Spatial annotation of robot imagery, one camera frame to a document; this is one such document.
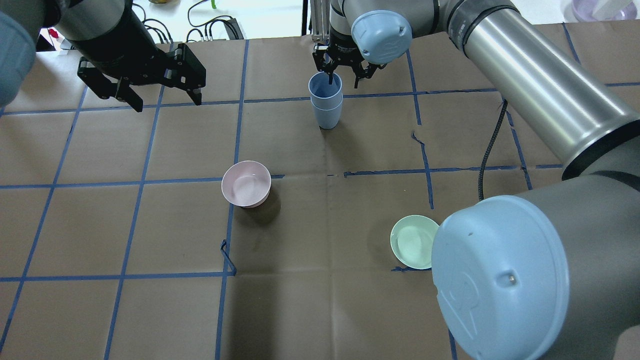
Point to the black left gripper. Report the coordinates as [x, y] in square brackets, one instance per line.
[121, 49]

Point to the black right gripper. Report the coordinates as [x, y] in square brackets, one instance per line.
[341, 43]

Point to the blue cup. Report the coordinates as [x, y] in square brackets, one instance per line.
[327, 119]
[326, 92]

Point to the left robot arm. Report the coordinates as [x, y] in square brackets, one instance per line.
[22, 20]

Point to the pink bowl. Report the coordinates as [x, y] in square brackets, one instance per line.
[246, 184]

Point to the mint green bowl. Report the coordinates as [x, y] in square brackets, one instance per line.
[412, 241]

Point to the purple plate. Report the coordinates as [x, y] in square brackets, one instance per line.
[604, 10]

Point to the aluminium frame post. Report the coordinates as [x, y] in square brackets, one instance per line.
[319, 20]

